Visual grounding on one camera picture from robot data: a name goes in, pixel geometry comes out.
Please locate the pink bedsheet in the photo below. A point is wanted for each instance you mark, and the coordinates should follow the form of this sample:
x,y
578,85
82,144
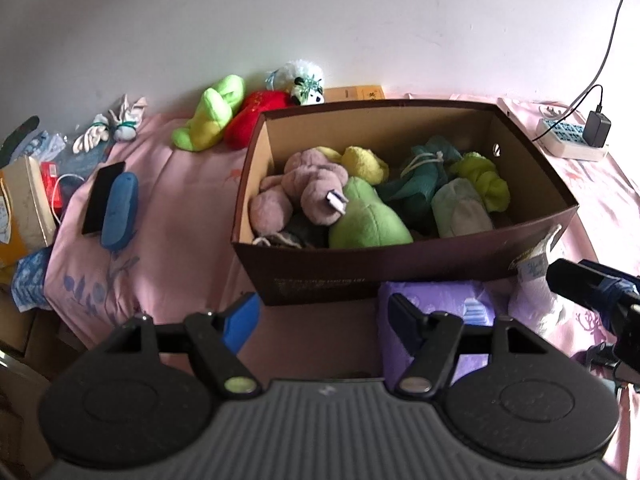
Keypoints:
x,y
185,200

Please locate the white panda plush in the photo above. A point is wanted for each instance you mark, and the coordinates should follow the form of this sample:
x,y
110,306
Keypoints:
x,y
300,80

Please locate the dark green curved object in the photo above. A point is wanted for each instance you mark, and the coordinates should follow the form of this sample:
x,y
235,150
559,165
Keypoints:
x,y
17,135

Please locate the pink plush rabbit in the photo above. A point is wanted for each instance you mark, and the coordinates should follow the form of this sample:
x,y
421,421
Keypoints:
x,y
310,185

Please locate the lime green plush toy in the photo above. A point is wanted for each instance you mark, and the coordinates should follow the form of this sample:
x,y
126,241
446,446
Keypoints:
x,y
210,115

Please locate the blue patterned cloth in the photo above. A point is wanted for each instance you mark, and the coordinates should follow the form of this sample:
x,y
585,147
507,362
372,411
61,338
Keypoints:
x,y
32,280

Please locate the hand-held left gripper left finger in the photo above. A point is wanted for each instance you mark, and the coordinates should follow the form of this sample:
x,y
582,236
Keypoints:
x,y
242,320

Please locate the brown cardboard carton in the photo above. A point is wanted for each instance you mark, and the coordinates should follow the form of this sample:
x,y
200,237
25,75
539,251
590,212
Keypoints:
x,y
30,330

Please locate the purple tissue pack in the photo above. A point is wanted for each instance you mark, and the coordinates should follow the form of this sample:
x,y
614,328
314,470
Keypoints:
x,y
450,300

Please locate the brown cardboard box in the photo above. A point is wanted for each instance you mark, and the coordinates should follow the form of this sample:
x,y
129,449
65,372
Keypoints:
x,y
350,275

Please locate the clear blue printed bag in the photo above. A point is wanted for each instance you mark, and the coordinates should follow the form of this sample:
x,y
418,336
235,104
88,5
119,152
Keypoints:
x,y
45,142

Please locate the yellow soft cloth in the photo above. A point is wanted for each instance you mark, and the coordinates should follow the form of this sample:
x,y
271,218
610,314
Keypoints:
x,y
362,162

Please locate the dark blue cloth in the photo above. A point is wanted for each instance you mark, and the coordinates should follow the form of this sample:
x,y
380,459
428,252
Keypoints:
x,y
82,162

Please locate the tan cardboard box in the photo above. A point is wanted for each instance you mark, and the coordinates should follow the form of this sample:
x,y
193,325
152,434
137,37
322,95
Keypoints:
x,y
22,205

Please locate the green soft plush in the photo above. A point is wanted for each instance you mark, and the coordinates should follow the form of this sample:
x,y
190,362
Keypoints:
x,y
370,220

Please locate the mint green cloth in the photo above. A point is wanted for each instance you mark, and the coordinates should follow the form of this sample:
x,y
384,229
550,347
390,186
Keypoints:
x,y
457,207

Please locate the blue glasses case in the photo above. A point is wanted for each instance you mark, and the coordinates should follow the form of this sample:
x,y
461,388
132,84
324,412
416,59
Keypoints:
x,y
120,210

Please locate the black charger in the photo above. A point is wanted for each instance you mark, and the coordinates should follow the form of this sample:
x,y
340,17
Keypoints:
x,y
597,130

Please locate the red packet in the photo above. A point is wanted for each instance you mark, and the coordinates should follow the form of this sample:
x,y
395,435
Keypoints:
x,y
50,185

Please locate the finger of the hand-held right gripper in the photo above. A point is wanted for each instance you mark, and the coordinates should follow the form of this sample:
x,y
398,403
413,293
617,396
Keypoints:
x,y
575,277

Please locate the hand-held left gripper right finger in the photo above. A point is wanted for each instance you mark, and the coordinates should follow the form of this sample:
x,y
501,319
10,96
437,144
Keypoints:
x,y
402,320

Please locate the red plush toy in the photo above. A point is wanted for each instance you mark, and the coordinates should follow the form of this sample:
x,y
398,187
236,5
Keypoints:
x,y
250,115

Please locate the lime green knotted cloth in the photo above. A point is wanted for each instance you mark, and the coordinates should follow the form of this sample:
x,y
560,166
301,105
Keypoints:
x,y
482,180

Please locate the white cloth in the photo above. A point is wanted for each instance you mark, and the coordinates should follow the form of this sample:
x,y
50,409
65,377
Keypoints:
x,y
532,290

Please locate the black phone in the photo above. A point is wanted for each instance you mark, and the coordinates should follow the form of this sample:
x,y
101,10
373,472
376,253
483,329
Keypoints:
x,y
97,195

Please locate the yellow flat box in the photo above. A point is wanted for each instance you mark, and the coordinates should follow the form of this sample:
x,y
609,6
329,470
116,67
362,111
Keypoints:
x,y
355,93

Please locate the white power strip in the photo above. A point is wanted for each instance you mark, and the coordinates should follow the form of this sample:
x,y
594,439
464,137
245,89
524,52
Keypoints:
x,y
565,135

